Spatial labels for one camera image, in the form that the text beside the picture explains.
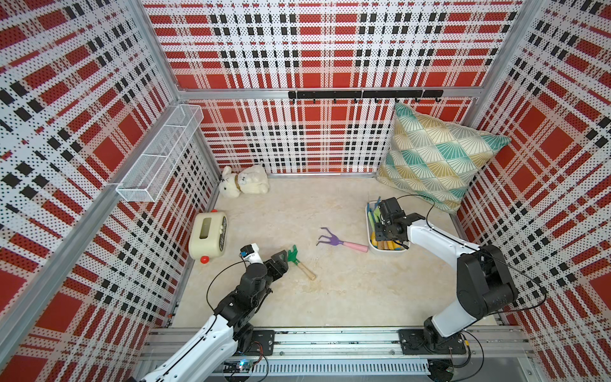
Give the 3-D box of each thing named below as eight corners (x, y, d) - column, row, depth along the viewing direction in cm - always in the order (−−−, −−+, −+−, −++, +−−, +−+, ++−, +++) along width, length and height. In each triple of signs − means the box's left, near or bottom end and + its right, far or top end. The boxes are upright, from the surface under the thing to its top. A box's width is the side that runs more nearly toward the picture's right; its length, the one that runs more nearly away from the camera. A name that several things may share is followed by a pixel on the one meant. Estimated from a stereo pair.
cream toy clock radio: (195, 267, 92) (185, 257, 84) (201, 225, 104) (192, 213, 97) (226, 261, 93) (218, 250, 86) (228, 221, 106) (221, 208, 98)
